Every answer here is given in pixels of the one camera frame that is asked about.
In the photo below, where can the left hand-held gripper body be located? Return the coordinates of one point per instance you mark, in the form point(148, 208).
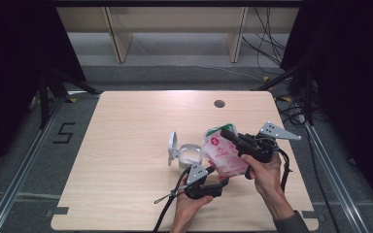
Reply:
point(196, 174)

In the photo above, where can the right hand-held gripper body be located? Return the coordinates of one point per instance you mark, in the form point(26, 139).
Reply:
point(260, 147)

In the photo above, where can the pink and white powder bag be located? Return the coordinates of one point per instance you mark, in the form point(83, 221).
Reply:
point(223, 157)

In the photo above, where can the clear jar with grey lid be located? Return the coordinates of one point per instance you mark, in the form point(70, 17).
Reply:
point(189, 155)

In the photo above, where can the person's right hand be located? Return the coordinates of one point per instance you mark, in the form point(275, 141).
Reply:
point(267, 176)

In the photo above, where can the person's left hand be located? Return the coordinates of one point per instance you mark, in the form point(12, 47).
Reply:
point(187, 207)

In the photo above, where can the black zip tie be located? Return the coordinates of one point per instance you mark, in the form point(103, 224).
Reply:
point(165, 198)

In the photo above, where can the black metal stand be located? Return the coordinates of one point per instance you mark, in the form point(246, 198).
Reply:
point(304, 81)
point(50, 87)

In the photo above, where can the black curtain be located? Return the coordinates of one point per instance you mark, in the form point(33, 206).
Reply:
point(13, 64)
point(353, 81)

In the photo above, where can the beige wooden shelf unit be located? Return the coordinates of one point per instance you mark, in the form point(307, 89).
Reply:
point(119, 35)

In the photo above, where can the aluminium floor rail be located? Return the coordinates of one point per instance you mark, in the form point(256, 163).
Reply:
point(29, 158)
point(330, 168)

